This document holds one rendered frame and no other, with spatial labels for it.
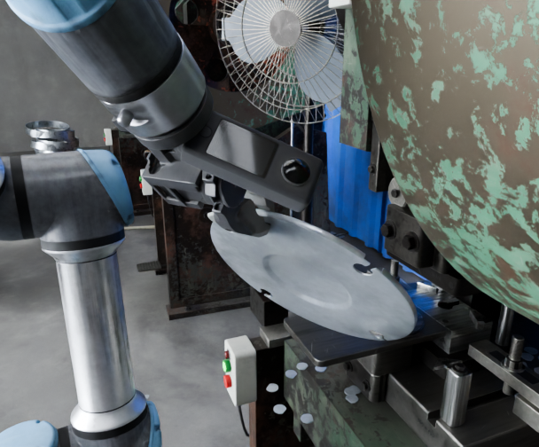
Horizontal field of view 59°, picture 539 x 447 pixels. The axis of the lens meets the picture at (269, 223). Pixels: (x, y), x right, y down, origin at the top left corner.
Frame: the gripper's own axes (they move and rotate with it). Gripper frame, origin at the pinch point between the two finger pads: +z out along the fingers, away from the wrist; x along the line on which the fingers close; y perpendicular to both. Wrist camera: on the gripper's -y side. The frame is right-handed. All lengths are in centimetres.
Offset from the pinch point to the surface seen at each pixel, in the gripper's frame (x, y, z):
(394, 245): -13.7, -7.8, 31.5
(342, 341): 4.2, -3.3, 32.4
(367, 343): 3.4, -7.1, 33.1
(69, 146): -100, 245, 156
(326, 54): -77, 28, 51
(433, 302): -9.9, -14.2, 46.4
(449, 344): -1.9, -18.7, 42.0
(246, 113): -90, 77, 96
